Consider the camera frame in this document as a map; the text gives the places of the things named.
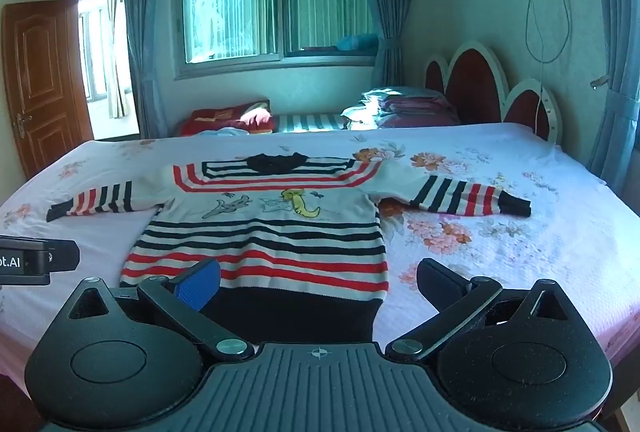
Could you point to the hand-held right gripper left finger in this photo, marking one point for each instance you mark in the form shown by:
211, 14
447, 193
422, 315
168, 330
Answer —
197, 288

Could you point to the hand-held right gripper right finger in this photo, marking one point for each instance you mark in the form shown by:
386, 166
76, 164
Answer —
439, 284

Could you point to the striped knit sweater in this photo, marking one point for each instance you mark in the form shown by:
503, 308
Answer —
260, 237

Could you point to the floral bed sheet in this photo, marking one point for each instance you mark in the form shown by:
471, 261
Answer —
550, 212

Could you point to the light blue cloth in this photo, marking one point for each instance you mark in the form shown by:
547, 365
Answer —
225, 131

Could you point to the red pillow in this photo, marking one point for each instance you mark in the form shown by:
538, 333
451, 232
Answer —
220, 116

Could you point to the stack of folded quilts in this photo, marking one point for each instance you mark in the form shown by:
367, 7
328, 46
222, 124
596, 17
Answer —
410, 106

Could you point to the brown wooden door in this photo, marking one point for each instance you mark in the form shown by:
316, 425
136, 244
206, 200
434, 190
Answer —
42, 76

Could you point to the striped mattress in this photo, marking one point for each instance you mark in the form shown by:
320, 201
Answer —
310, 121

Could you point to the red and white headboard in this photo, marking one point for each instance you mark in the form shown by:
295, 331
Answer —
475, 86

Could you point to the blue cloth on windowsill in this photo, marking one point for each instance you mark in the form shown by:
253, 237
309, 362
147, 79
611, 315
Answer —
357, 42

